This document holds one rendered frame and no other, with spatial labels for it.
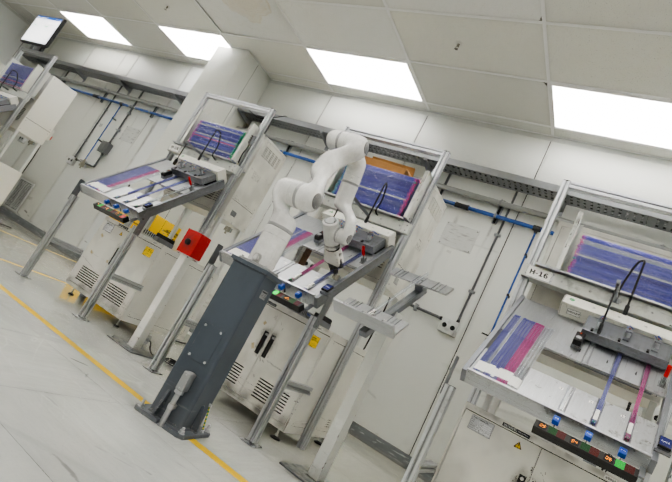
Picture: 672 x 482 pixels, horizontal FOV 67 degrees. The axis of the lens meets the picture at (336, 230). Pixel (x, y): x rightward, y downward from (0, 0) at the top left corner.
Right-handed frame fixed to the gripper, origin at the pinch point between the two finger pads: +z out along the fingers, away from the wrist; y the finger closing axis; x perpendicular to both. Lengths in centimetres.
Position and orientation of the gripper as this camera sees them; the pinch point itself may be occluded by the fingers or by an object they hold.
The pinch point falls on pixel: (334, 270)
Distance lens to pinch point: 269.7
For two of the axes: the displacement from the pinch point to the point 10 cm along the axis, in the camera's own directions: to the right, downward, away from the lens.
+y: -7.9, -3.0, 5.3
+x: -6.1, 4.7, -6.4
